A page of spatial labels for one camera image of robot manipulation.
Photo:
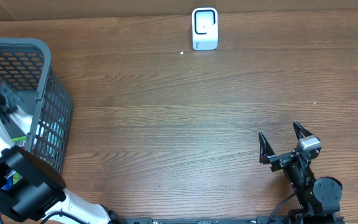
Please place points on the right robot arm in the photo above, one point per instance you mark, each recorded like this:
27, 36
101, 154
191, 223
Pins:
313, 200

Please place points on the grey plastic shopping basket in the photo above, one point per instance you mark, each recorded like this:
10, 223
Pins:
26, 68

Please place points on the white barcode scanner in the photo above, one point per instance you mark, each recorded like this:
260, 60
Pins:
204, 28

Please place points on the white tube with gold cap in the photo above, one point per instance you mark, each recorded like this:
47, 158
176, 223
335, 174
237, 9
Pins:
23, 121

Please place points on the green snack bag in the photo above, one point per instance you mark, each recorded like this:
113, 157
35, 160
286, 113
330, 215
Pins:
47, 144

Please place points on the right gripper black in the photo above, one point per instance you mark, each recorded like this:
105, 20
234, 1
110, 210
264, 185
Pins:
279, 160

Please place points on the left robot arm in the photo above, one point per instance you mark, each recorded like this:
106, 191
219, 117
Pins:
30, 189

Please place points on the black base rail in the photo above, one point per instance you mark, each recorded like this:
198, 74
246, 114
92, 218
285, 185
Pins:
255, 220

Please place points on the blue snack packet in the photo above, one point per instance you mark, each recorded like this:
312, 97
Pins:
9, 182

